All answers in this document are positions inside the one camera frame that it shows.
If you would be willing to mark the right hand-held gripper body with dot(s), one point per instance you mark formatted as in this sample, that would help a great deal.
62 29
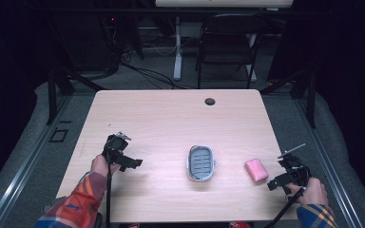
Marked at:
294 171

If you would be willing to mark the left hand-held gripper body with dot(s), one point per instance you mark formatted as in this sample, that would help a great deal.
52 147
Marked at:
118 146

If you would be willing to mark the pink soap bar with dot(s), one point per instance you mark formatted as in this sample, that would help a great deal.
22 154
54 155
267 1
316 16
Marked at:
256 170

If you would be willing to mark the grey soap dish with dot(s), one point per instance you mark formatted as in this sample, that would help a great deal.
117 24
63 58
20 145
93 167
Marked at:
201 163

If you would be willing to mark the person's left hand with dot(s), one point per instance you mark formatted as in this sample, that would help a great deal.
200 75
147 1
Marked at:
99 165

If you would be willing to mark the person's right hand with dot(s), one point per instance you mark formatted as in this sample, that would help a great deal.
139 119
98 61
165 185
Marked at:
313 191

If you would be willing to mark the red object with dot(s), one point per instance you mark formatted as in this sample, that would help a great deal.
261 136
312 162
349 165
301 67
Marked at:
240 224

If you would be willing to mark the black tape square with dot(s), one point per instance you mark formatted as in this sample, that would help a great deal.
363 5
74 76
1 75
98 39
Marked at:
58 135

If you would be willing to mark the black metal stand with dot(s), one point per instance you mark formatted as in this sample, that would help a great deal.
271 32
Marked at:
309 95
55 91

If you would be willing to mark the white desk leg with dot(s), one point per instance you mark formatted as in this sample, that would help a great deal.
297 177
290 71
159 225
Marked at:
178 50

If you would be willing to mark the black folding chair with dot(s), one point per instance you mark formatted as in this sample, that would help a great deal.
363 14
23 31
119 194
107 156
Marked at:
226 47

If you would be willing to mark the aluminium floor rail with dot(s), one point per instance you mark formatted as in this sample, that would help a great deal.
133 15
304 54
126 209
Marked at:
25 164
326 164

